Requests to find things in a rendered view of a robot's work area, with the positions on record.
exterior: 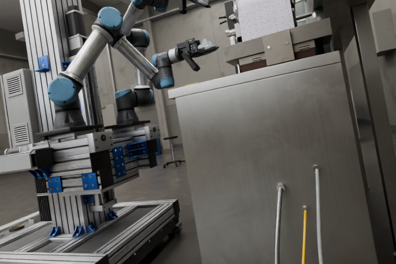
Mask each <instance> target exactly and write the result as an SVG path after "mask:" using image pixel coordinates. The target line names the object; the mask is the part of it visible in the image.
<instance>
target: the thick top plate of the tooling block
mask: <svg viewBox="0 0 396 264"><path fill-rule="evenodd" d="M288 30H290V33H291V39H292V45H295V44H299V43H302V42H307V41H311V40H313V39H314V41H315V47H317V42H320V41H323V44H324V45H326V44H330V42H331V38H332V28H331V22H330V18H326V19H322V20H319V21H315V22H311V23H308V24H305V25H301V26H298V27H294V28H290V29H286V30H284V31H288ZM284 31H279V32H276V33H273V34H277V33H280V32H284ZM273 34H269V35H265V36H262V37H259V38H255V39H251V40H248V41H244V42H240V43H237V44H233V45H230V46H226V47H223V53H224V57H225V62H227V63H229V64H231V65H233V66H235V67H236V63H237V62H239V58H244V57H248V56H251V55H256V54H260V53H263V52H265V50H264V46H263V39H262V38H263V37H267V36H270V35H273Z"/></svg>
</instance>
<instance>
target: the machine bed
mask: <svg viewBox="0 0 396 264"><path fill-rule="evenodd" d="M339 62H341V56H340V53H339V51H334V52H329V53H326V54H321V55H316V56H313V57H308V58H303V59H300V60H295V61H291V62H286V63H283V64H278V65H273V66H270V67H265V68H260V69H257V70H252V71H248V72H243V73H240V74H235V75H230V76H227V77H222V78H217V79H214V80H209V81H205V82H200V83H197V84H192V85H187V86H184V87H179V88H174V89H171V90H167V91H168V95H169V99H172V100H175V98H177V97H182V96H186V95H191V94H197V93H202V92H205V91H210V90H215V89H219V88H224V87H229V86H233V85H238V84H243V83H248V82H251V81H257V80H262V79H265V78H270V77H275V76H279V75H284V74H289V73H293V72H298V71H303V70H308V69H311V68H316V67H322V66H325V65H331V64H336V63H339Z"/></svg>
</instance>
